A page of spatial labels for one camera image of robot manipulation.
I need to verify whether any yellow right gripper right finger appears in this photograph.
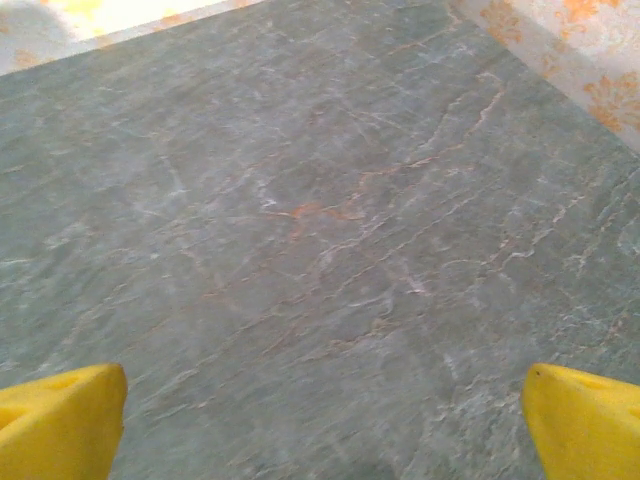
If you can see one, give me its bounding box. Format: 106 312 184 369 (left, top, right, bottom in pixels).
521 362 640 480

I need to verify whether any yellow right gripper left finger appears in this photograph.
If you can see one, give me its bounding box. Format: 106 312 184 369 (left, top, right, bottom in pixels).
0 362 129 480

